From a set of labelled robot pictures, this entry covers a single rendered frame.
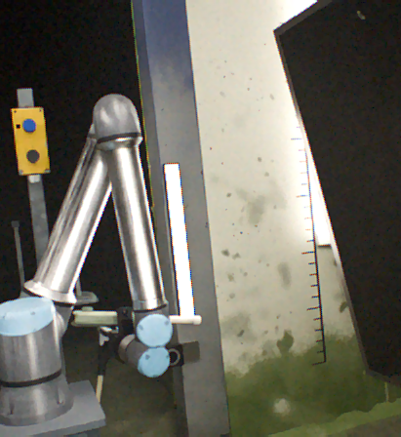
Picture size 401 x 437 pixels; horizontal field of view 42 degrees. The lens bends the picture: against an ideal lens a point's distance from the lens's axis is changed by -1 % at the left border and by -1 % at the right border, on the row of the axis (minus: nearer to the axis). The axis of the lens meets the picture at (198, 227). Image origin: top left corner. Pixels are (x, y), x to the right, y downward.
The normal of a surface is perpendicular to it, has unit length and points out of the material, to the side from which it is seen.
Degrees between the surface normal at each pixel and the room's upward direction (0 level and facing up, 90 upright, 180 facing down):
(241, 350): 90
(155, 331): 95
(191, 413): 90
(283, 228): 90
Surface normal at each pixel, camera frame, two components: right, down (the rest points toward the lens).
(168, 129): 0.33, 0.02
